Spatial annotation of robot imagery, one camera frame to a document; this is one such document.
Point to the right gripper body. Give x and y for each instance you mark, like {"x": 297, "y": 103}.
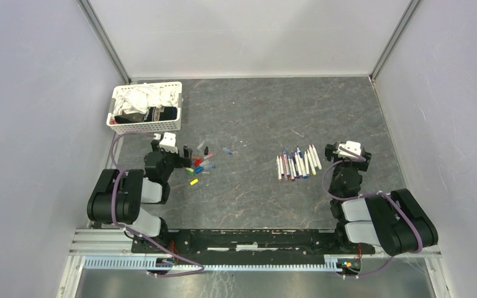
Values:
{"x": 361, "y": 166}

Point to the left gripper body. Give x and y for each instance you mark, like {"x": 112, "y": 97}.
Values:
{"x": 172, "y": 158}

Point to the pink pen cap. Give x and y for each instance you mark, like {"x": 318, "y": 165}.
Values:
{"x": 209, "y": 156}

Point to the clear blue pen cap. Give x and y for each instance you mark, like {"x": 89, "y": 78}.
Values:
{"x": 227, "y": 151}

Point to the pink highlighter pen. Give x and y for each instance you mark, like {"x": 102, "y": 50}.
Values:
{"x": 279, "y": 168}

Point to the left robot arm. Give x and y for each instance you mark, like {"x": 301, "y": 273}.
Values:
{"x": 118, "y": 197}

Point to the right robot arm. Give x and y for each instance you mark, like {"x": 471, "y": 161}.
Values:
{"x": 394, "y": 220}

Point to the white plastic basket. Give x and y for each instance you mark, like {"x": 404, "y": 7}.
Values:
{"x": 162, "y": 126}

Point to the black item in basket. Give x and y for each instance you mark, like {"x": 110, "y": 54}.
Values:
{"x": 153, "y": 114}

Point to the white cloth in basket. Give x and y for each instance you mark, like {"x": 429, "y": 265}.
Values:
{"x": 140, "y": 97}

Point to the right base electronics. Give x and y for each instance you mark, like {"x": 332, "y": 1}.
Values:
{"x": 349, "y": 267}

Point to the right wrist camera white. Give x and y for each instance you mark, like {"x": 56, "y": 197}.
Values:
{"x": 350, "y": 149}

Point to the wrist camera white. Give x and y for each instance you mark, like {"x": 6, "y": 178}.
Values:
{"x": 168, "y": 142}
{"x": 350, "y": 149}

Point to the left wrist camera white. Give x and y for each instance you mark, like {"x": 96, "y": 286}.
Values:
{"x": 168, "y": 142}

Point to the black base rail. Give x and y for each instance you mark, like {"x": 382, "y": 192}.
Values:
{"x": 257, "y": 247}

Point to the grey slotted cable duct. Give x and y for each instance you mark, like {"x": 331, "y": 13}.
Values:
{"x": 155, "y": 264}

